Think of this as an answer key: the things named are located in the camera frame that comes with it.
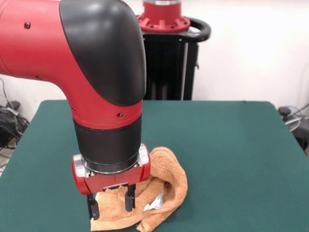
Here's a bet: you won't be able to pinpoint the silver round stand base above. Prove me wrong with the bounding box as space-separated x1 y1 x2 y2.
284 116 302 132

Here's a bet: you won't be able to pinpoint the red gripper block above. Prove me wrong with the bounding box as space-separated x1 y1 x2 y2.
71 144 152 221

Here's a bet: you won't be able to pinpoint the dark green table cloth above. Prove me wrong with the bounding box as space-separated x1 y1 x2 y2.
0 100 309 232

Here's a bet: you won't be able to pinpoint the black chair base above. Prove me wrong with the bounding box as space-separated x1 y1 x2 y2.
295 125 309 155

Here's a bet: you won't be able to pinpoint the orange terry towel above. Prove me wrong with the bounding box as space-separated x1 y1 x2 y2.
90 146 188 232

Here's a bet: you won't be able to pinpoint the black cable bundle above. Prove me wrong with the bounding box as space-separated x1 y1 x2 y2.
0 77 31 170

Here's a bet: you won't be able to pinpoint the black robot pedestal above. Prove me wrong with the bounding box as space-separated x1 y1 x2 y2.
139 16 212 101

